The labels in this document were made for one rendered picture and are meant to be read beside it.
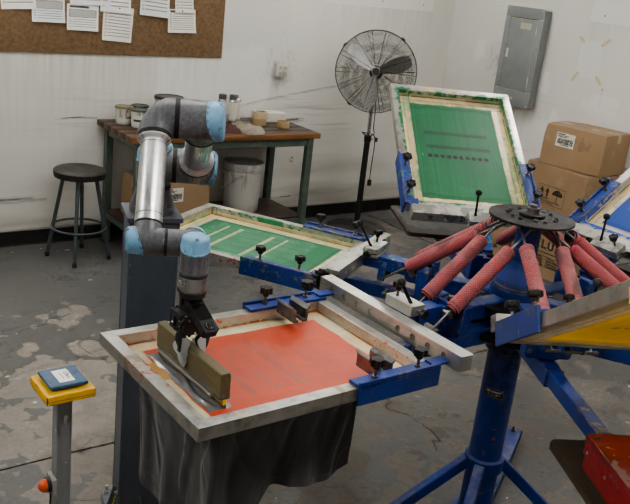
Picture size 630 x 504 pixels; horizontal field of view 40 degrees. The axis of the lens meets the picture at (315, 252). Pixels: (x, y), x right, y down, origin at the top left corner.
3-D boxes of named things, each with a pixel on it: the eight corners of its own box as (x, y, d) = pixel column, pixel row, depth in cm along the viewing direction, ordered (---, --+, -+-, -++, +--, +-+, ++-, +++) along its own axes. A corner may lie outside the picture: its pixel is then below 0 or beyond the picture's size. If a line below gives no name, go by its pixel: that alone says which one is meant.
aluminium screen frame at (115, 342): (197, 443, 202) (198, 429, 201) (99, 344, 246) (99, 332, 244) (437, 379, 248) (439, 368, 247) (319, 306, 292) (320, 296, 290)
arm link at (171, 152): (136, 176, 292) (137, 137, 288) (175, 179, 295) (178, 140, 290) (134, 185, 281) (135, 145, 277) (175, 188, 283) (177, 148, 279)
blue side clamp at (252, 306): (249, 327, 271) (250, 307, 269) (240, 321, 275) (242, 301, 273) (324, 313, 289) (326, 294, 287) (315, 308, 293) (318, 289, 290)
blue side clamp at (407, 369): (357, 407, 230) (361, 383, 228) (346, 398, 234) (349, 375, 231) (438, 385, 247) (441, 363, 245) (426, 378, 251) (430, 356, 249)
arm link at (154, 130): (137, 86, 241) (124, 244, 222) (176, 89, 243) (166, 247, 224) (137, 108, 252) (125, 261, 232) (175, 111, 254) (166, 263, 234)
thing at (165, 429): (203, 565, 226) (214, 422, 212) (131, 477, 259) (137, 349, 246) (213, 562, 227) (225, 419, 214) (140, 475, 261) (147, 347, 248)
